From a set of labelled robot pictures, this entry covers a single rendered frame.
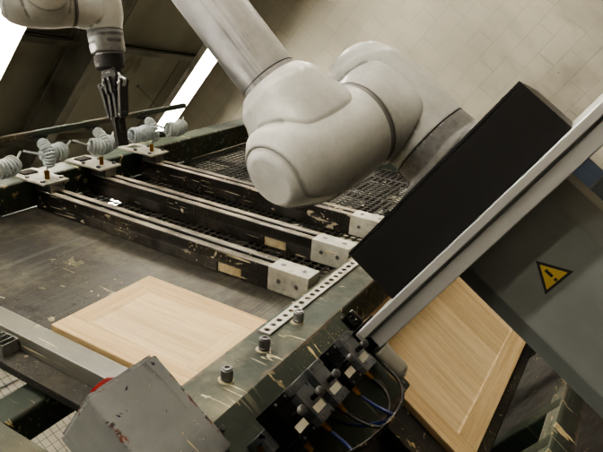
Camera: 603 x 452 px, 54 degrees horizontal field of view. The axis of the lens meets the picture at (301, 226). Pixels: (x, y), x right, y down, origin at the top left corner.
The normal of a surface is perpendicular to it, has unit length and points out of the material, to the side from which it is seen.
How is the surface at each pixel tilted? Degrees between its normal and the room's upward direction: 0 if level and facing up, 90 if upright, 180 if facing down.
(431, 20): 90
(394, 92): 95
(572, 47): 90
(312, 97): 97
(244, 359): 57
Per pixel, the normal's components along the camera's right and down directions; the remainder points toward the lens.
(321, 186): 0.47, 0.64
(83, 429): -0.51, 0.29
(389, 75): 0.21, -0.54
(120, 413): 0.52, -0.65
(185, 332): 0.07, -0.93
